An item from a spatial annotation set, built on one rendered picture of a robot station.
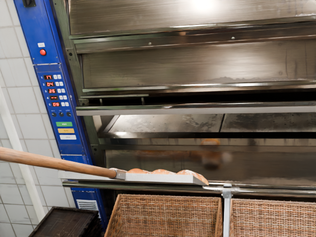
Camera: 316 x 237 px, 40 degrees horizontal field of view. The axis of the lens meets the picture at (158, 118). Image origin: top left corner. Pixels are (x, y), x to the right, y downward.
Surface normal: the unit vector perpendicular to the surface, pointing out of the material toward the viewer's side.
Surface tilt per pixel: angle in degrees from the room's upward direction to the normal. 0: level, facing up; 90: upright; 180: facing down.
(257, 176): 70
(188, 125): 0
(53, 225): 0
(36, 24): 90
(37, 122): 90
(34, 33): 90
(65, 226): 0
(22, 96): 90
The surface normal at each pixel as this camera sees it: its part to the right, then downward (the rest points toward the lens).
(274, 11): -0.30, 0.14
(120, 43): -0.26, 0.47
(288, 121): -0.15, -0.88
